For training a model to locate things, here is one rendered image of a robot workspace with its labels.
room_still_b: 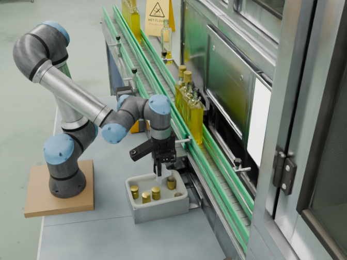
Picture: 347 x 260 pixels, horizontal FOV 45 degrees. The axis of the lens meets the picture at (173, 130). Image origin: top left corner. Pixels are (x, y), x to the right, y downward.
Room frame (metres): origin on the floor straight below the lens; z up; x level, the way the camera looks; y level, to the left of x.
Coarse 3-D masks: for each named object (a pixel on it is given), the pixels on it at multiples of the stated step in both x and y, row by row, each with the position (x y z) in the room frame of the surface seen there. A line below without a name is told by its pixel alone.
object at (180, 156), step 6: (174, 156) 1.36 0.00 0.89; (180, 156) 1.36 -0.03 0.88; (186, 156) 1.37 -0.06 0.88; (168, 162) 1.35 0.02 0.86; (174, 162) 1.35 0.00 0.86; (180, 162) 1.36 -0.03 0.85; (186, 162) 1.37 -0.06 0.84; (168, 168) 1.35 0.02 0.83; (174, 168) 1.35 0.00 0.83; (180, 168) 1.36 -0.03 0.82
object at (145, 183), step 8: (136, 176) 1.28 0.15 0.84; (144, 176) 1.29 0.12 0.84; (152, 176) 1.29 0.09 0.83; (168, 176) 1.31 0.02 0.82; (176, 176) 1.30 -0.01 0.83; (128, 184) 1.24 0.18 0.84; (136, 184) 1.27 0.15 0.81; (144, 184) 1.28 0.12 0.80; (152, 184) 1.29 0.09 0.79; (160, 184) 1.30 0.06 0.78; (176, 184) 1.29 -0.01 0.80; (128, 192) 1.19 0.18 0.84; (160, 192) 1.26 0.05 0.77; (168, 192) 1.26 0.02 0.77; (176, 192) 1.26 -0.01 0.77; (184, 192) 1.19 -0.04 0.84; (136, 200) 1.22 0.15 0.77; (152, 200) 1.22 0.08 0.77; (160, 200) 1.15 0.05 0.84; (168, 200) 1.15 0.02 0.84; (176, 200) 1.15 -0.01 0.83
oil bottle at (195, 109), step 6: (192, 102) 1.46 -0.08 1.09; (198, 102) 1.46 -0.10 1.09; (192, 108) 1.44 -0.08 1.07; (198, 108) 1.45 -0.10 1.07; (192, 114) 1.44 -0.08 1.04; (198, 114) 1.45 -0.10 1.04; (192, 120) 1.44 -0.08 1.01; (198, 120) 1.45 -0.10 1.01; (192, 126) 1.44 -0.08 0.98; (198, 126) 1.45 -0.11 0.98; (192, 132) 1.44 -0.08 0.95; (198, 132) 1.45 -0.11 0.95; (198, 138) 1.45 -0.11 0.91
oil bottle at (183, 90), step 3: (183, 87) 1.58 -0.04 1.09; (180, 90) 1.59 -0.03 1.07; (183, 90) 1.56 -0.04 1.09; (186, 90) 1.56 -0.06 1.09; (180, 93) 1.59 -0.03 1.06; (183, 93) 1.56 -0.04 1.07; (180, 96) 1.59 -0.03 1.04; (180, 99) 1.59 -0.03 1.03; (180, 102) 1.58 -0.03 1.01; (180, 105) 1.58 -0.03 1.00; (180, 108) 1.58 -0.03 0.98; (180, 111) 1.58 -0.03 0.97; (180, 114) 1.58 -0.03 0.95
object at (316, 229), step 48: (288, 0) 0.52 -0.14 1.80; (336, 0) 0.46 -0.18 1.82; (288, 48) 0.50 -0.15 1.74; (336, 48) 0.43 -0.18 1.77; (288, 96) 0.49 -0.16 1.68; (336, 96) 0.42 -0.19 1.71; (288, 144) 0.49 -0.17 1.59; (336, 144) 0.40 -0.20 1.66; (288, 192) 0.46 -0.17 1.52; (336, 192) 0.38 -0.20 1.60; (288, 240) 0.44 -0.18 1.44; (336, 240) 0.36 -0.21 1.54
